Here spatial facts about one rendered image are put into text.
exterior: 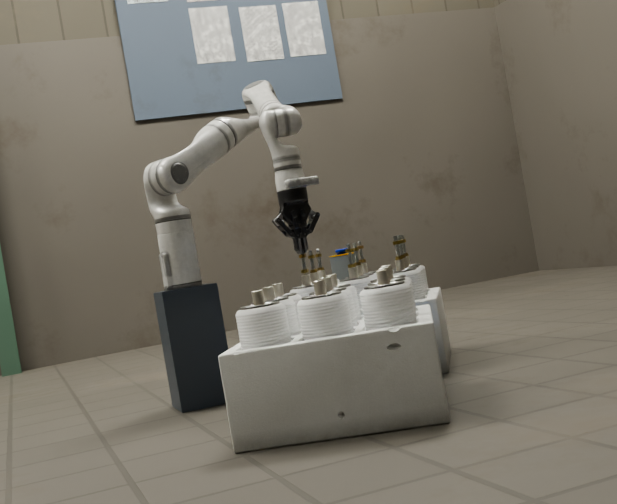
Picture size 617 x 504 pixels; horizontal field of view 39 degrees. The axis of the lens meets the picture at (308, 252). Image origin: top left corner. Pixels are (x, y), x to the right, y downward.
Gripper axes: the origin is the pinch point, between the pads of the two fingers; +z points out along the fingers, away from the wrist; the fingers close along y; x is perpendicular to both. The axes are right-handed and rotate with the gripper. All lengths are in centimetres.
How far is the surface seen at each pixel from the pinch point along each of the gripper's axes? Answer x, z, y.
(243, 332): 45, 15, 38
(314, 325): 54, 15, 28
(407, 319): 63, 17, 14
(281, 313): 48, 12, 32
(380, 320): 61, 16, 18
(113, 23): -240, -131, -39
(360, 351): 61, 21, 24
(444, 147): -211, -45, -213
